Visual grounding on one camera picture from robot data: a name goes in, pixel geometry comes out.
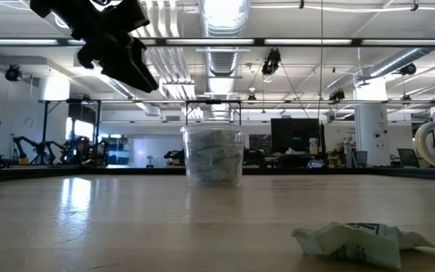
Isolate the tall black stand frame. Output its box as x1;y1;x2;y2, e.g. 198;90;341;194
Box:
38;98;102;166

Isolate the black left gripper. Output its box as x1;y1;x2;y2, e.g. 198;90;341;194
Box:
76;22;159;94

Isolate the clear plastic cup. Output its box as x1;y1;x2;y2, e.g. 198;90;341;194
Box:
179;124;248;187

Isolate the grey waste bin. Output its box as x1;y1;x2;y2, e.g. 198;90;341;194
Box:
355;150;369;168

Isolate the green white stevia packet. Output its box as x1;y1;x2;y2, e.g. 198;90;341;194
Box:
189;130;238;152
292;221;435;270
193;162;241;184
198;145;242;165

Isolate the silver ventilation duct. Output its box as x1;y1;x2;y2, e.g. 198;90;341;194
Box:
198;0;251;76

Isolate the black office chair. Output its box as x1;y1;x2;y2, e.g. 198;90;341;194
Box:
397;148;421;168

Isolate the black hanging camera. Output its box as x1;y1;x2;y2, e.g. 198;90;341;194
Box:
261;48;282;76

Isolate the white pillar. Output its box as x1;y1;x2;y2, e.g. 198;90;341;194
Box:
354;77;391;167

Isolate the black aluminium table frame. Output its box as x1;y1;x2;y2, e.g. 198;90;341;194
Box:
0;165;435;185

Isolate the black monitor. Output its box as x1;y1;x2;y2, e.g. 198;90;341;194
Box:
270;118;326;154

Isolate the slanted silver duct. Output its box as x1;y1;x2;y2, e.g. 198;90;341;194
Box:
368;22;435;79

